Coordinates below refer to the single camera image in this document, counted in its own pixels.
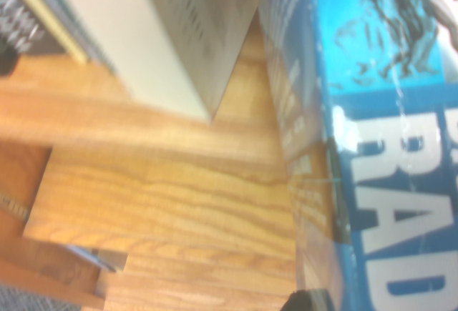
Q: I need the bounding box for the blue paperback book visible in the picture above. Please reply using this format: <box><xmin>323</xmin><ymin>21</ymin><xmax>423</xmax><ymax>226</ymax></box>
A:
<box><xmin>255</xmin><ymin>0</ymin><xmax>458</xmax><ymax>311</ymax></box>

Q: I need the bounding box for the large white cover book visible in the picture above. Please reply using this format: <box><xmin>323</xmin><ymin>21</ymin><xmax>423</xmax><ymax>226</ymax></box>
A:
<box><xmin>48</xmin><ymin>0</ymin><xmax>260</xmax><ymax>123</ymax></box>

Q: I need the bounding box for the yellow edged thin book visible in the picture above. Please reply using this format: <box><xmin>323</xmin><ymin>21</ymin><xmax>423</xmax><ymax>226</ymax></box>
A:
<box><xmin>6</xmin><ymin>0</ymin><xmax>89</xmax><ymax>64</ymax></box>

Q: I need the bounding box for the wooden bookshelf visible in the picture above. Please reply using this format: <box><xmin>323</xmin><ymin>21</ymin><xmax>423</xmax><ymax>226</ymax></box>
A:
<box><xmin>0</xmin><ymin>14</ymin><xmax>341</xmax><ymax>311</ymax></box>

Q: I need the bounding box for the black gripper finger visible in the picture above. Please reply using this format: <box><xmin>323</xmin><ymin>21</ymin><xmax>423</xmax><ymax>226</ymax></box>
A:
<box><xmin>282</xmin><ymin>288</ymin><xmax>332</xmax><ymax>311</ymax></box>

